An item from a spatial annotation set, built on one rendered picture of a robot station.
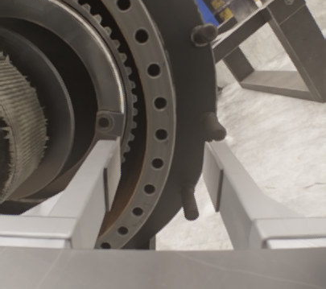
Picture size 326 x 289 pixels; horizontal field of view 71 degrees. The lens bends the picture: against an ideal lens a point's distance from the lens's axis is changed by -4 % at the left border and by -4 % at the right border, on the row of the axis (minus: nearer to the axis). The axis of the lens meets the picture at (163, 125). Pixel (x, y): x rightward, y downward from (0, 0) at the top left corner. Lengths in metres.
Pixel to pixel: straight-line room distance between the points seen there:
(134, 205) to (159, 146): 0.07
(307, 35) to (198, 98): 1.26
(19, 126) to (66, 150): 0.07
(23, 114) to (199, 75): 0.18
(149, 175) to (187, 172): 0.08
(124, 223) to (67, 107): 0.14
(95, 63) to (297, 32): 1.27
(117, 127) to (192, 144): 0.10
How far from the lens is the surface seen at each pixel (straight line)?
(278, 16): 1.41
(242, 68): 2.48
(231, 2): 3.31
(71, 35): 0.32
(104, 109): 0.32
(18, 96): 0.23
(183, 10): 0.28
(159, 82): 0.21
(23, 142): 0.22
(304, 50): 1.49
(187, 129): 0.29
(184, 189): 0.31
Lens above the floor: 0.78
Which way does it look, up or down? 14 degrees down
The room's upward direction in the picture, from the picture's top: 40 degrees counter-clockwise
